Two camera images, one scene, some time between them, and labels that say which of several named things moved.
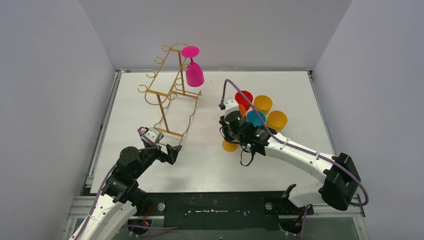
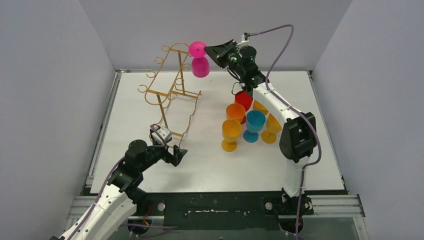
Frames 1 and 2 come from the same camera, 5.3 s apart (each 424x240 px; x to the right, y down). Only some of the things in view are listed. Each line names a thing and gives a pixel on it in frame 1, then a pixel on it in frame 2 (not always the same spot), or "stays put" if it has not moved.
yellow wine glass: [263, 103] stays put
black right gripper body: [229, 133] -> [233, 61]
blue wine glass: [252, 117] stays put
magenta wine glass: [194, 74] -> [200, 64]
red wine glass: [240, 99] stays put
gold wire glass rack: [167, 85] stays put
